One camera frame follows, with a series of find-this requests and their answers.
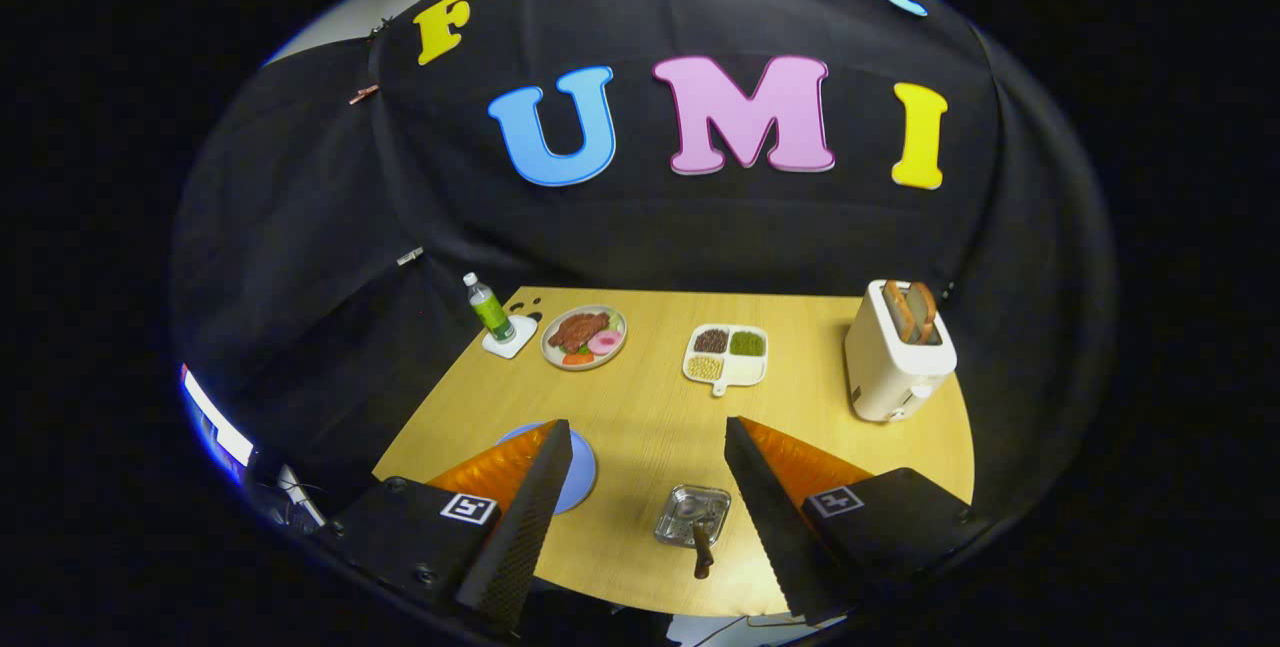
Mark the orange carrot slice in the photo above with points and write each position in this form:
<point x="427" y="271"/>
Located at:
<point x="578" y="359"/>

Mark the brown steak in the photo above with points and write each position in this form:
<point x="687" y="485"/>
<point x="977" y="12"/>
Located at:
<point x="575" y="330"/>

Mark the metal spoon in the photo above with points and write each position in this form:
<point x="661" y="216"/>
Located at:
<point x="706" y="559"/>

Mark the pink clothespin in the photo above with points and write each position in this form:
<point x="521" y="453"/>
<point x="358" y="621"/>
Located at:
<point x="364" y="95"/>

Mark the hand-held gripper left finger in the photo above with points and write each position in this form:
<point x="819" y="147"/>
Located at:
<point x="525" y="537"/>

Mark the white square coaster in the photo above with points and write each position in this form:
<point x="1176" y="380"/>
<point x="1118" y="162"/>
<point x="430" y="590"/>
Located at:
<point x="520" y="342"/>

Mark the pile of dark red beans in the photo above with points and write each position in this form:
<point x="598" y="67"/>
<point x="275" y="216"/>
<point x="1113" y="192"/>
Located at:
<point x="711" y="340"/>

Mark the blue round plate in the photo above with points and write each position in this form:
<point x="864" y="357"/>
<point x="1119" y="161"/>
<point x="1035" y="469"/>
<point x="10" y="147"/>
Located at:
<point x="582" y="477"/>

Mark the brown bread slice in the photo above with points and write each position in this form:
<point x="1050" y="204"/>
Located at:
<point x="897" y="312"/>
<point x="925" y="307"/>

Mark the white divided bean tray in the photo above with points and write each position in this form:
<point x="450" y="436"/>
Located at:
<point x="748" y="367"/>

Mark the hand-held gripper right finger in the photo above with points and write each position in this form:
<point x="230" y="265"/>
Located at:
<point x="785" y="547"/>

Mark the beige food plate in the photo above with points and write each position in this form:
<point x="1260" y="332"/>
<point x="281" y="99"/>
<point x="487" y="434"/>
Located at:
<point x="555" y="355"/>

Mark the pink ham slice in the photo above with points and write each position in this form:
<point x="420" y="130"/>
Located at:
<point x="605" y="342"/>

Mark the grey keyboard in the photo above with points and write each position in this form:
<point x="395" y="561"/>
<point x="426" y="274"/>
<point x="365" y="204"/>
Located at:
<point x="298" y="492"/>

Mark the silver metal clip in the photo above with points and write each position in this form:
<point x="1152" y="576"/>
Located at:
<point x="410" y="256"/>

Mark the black backdrop cloth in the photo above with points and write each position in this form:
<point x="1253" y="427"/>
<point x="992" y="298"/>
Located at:
<point x="650" y="227"/>

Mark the white toaster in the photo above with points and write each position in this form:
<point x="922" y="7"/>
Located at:
<point x="885" y="377"/>

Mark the pile of yellow soybeans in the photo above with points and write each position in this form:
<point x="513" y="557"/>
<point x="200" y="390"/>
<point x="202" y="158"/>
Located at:
<point x="705" y="367"/>

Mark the lit computer monitor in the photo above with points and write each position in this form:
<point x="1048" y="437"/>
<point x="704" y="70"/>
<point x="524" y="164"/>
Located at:
<point x="215" y="422"/>

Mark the green label plastic bottle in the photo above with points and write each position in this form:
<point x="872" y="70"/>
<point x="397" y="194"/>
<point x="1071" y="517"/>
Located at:
<point x="490" y="312"/>

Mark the pile of green beans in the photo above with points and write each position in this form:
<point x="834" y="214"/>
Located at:
<point x="747" y="343"/>

